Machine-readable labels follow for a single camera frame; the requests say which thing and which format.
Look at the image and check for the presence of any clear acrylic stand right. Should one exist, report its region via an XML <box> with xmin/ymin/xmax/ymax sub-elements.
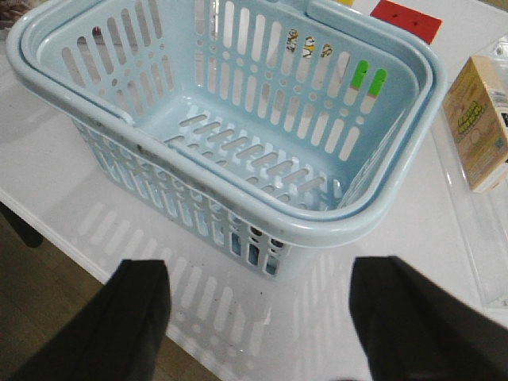
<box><xmin>432</xmin><ymin>37</ymin><xmax>507</xmax><ymax>310</ymax></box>

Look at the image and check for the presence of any light blue plastic basket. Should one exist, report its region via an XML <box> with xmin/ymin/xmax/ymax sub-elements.
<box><xmin>6</xmin><ymin>1</ymin><xmax>446</xmax><ymax>279</ymax></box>

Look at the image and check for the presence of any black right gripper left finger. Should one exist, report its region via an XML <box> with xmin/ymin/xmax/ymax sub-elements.
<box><xmin>10</xmin><ymin>260</ymin><xmax>171</xmax><ymax>380</ymax></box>

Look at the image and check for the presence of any red block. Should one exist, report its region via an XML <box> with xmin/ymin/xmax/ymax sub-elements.
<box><xmin>370</xmin><ymin>0</ymin><xmax>442</xmax><ymax>44</ymax></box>

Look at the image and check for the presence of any beige tissue pack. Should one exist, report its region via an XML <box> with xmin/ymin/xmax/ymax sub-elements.
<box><xmin>443</xmin><ymin>56</ymin><xmax>507</xmax><ymax>193</ymax></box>

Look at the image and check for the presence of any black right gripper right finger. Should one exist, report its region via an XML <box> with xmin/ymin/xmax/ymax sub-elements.
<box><xmin>349</xmin><ymin>256</ymin><xmax>507</xmax><ymax>380</ymax></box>

